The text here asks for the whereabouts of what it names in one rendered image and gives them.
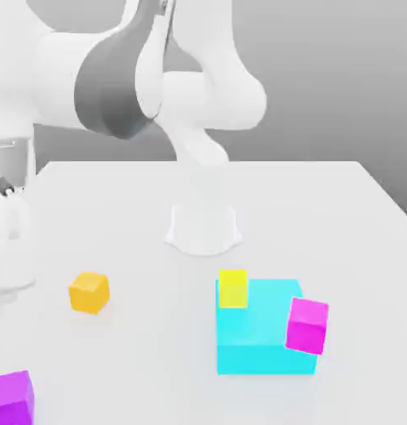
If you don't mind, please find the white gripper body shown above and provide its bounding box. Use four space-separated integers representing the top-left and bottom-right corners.
0 196 37 315

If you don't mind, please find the small orange cube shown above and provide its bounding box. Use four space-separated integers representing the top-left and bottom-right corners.
67 271 110 315

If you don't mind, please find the small purple cube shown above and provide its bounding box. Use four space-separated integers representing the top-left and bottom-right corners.
0 369 36 425

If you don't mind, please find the small yellow cube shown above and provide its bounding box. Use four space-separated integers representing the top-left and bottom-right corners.
218 269 250 310

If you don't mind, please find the small magenta cube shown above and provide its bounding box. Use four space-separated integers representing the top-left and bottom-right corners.
284 296 331 357

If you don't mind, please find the large cyan box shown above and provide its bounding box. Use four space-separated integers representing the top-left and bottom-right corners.
214 278 320 377

